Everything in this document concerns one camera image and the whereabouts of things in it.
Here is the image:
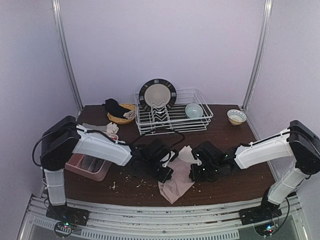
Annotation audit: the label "pink plastic organizer box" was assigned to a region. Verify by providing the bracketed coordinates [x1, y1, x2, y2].
[65, 152, 112, 182]

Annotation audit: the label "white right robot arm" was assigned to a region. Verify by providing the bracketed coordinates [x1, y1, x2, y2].
[189, 120, 320, 209]

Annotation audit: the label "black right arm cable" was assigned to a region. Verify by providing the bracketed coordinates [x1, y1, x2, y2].
[247, 128, 293, 147]

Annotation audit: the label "aluminium front rail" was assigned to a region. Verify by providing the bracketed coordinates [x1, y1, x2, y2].
[17, 194, 312, 240]

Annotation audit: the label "left aluminium frame post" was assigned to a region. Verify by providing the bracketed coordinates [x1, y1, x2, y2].
[51, 0, 84, 112]

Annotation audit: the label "yellow plate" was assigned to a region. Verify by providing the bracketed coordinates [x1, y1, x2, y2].
[106, 103, 136, 125]

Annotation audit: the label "grey white striped underwear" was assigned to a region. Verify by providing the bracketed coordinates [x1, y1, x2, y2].
[80, 155, 96, 171]

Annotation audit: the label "white wire dish rack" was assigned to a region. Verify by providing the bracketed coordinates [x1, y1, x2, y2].
[134, 88, 214, 135]

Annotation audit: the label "patterned ceramic bowl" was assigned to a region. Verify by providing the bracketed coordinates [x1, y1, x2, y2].
[227, 109, 247, 126]

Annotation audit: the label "black rimmed beige plate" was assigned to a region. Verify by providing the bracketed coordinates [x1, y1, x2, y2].
[138, 78, 177, 112]

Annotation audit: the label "right aluminium frame post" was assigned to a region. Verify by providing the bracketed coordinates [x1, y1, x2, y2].
[242, 0, 273, 112]

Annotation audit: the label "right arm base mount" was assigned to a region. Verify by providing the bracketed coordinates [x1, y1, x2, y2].
[239, 206, 282, 238]

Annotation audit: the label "red rolled cloth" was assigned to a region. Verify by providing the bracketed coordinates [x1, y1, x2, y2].
[108, 134, 119, 140]

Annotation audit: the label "light blue bowl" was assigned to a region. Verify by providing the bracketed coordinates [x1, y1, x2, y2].
[185, 103, 204, 119]

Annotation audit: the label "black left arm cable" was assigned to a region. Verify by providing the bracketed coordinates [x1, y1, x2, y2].
[32, 124, 186, 168]

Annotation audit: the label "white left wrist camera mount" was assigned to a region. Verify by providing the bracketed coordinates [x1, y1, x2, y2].
[160, 150, 178, 168]

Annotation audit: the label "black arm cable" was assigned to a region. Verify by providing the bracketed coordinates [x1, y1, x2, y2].
[32, 124, 186, 168]
[247, 128, 293, 147]

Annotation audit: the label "pink white underwear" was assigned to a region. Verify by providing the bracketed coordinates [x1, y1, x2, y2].
[158, 145, 196, 204]

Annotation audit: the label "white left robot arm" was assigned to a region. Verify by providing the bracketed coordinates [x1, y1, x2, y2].
[40, 115, 178, 207]

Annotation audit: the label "white beige striped sock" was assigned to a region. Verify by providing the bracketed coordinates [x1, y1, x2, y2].
[123, 110, 136, 120]

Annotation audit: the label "black sock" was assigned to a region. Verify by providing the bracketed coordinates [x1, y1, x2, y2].
[102, 98, 130, 119]

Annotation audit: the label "aluminium frame post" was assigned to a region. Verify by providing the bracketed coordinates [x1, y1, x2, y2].
[242, 0, 273, 112]
[51, 0, 84, 112]

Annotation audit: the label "striped rolled underwear in box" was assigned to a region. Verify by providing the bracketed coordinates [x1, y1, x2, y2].
[92, 158, 105, 173]

